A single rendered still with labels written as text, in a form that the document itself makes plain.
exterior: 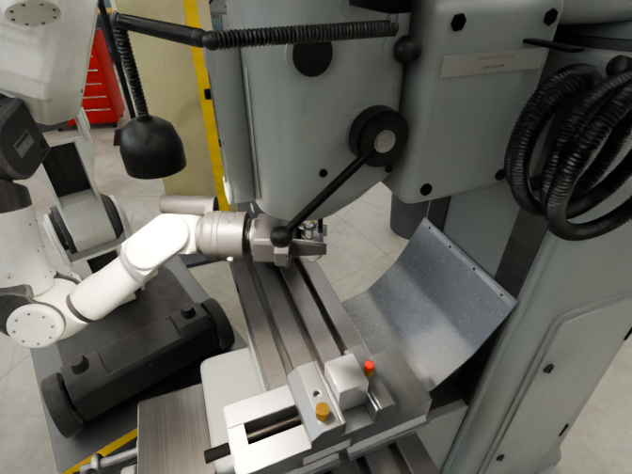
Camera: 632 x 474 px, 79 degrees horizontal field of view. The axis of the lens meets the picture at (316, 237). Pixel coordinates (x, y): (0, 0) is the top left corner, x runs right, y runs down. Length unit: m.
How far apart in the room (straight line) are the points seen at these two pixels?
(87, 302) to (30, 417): 1.52
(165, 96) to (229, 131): 1.79
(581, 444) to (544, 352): 1.17
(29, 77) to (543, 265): 0.88
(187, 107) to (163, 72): 0.21
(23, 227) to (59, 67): 0.26
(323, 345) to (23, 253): 0.58
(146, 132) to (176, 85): 1.81
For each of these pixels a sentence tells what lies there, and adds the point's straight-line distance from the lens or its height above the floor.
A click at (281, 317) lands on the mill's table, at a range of 0.93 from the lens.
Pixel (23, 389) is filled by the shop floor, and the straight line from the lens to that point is 2.36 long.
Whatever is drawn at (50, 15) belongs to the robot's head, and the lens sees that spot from 0.70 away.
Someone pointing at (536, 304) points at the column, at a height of 1.10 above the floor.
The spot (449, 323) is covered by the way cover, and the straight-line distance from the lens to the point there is 0.92.
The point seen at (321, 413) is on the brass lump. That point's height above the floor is 1.07.
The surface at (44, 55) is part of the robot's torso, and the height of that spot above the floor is 1.51.
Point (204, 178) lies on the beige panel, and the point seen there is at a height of 0.53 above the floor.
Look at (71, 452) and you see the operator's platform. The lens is 1.55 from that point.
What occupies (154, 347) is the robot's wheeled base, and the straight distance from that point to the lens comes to 1.42.
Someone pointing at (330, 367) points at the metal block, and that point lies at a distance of 0.67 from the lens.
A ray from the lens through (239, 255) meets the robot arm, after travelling 0.65.
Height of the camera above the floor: 1.63
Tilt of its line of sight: 36 degrees down
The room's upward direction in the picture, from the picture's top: straight up
